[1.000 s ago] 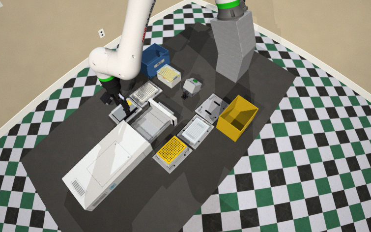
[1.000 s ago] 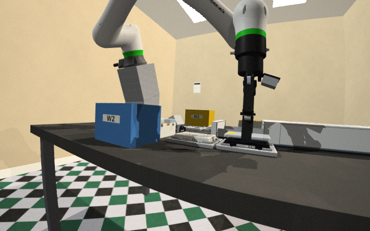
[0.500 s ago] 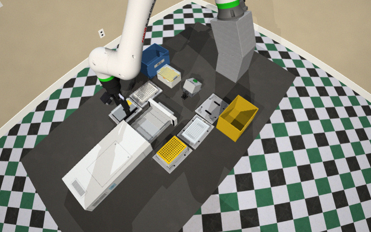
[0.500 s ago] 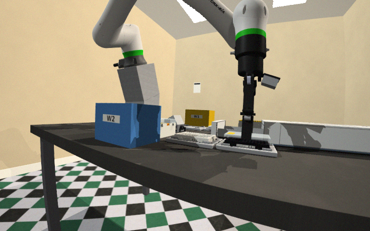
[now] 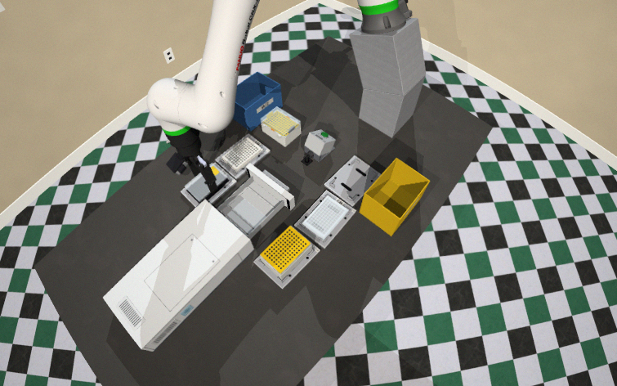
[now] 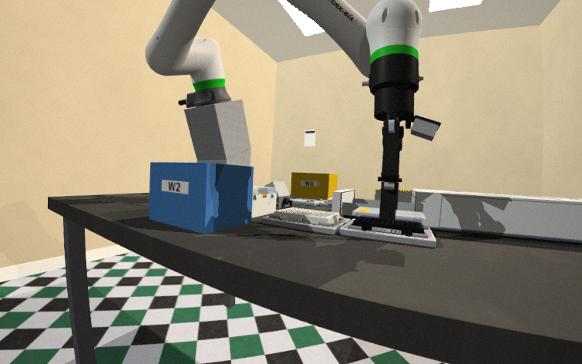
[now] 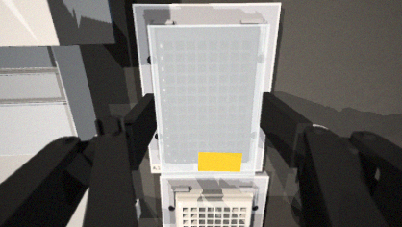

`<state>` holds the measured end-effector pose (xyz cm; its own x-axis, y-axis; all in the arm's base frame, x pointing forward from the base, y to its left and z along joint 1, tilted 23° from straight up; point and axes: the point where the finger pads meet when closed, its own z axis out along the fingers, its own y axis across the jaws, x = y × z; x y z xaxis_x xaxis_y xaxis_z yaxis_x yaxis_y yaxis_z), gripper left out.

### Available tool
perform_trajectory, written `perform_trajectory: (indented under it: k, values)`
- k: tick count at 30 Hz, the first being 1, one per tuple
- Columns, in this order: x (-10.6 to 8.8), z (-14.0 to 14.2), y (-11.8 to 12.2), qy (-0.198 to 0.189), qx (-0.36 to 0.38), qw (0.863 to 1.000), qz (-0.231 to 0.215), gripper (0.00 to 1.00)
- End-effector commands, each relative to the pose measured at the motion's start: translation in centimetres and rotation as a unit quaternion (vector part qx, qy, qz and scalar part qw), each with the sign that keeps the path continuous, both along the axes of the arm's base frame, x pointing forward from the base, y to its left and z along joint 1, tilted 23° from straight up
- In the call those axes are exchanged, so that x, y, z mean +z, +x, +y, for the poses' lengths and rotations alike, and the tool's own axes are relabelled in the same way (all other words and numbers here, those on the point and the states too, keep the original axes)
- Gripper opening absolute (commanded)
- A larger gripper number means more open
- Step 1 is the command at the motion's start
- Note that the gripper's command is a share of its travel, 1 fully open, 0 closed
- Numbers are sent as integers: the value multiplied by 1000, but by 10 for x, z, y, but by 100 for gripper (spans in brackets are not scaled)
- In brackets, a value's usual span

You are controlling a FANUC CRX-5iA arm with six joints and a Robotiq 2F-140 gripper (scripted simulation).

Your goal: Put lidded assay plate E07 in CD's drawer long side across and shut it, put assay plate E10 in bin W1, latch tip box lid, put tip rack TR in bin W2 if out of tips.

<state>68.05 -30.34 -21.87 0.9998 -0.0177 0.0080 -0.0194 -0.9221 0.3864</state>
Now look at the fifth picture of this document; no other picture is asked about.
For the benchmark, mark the blue box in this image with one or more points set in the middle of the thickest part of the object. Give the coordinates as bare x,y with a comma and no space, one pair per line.
255,87

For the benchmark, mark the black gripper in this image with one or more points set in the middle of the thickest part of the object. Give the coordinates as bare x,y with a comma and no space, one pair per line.
195,156

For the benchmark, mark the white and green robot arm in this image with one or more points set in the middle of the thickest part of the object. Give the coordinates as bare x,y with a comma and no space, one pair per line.
209,105

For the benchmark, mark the yellow bin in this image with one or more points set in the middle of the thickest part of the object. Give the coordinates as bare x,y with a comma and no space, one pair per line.
395,190

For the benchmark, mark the yellow plate with grid of dark holes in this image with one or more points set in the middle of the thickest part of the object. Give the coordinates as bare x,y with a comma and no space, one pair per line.
286,252

